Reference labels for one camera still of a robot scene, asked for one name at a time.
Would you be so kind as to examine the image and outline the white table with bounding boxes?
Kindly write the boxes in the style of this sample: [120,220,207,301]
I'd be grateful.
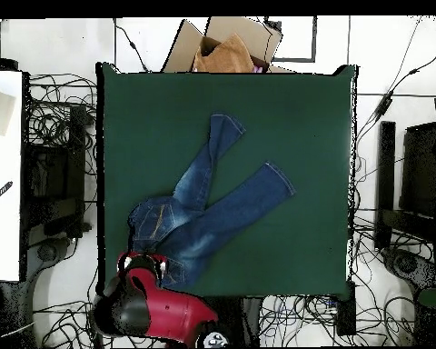
[0,69,24,283]

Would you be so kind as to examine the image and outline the black power strip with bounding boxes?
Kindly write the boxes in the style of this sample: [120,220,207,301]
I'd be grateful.
[335,281,358,336]

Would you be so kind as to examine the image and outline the tangled black cables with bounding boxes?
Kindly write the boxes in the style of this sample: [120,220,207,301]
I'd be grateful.
[27,72,99,175]
[32,295,103,348]
[348,210,419,346]

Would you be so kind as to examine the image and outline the blue denim jeans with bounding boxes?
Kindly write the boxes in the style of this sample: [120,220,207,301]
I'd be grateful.
[126,112,296,292]

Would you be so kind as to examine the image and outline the black cable with adapter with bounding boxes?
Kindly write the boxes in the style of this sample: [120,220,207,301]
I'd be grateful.
[355,43,436,146]

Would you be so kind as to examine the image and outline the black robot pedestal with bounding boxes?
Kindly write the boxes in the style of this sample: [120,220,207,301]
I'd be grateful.
[217,295,263,348]

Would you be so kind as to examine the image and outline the dark green table cloth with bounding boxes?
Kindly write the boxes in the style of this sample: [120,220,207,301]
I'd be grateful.
[94,61,359,298]

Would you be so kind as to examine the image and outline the black rectangular frame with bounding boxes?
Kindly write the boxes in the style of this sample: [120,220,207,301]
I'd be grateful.
[263,15,318,64]

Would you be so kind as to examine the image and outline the thin black cable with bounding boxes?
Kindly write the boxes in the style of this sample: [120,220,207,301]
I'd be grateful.
[113,17,150,73]

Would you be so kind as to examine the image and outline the brown cardboard box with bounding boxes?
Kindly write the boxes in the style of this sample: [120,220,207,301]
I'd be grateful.
[161,15,295,74]

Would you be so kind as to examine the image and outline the black threaded rod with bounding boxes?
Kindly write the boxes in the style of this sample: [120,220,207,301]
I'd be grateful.
[0,180,15,210]

